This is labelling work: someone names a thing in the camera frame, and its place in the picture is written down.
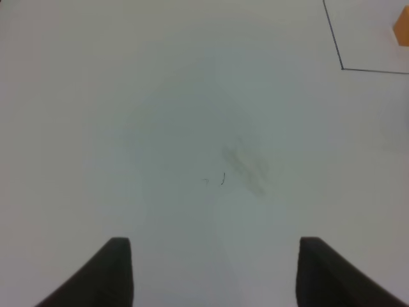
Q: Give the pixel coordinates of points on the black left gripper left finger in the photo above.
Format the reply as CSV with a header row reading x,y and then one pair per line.
x,y
105,280

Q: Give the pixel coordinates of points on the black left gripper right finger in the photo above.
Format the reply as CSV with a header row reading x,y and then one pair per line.
x,y
325,278

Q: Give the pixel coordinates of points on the orange template cube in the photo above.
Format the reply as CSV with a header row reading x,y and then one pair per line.
x,y
401,28

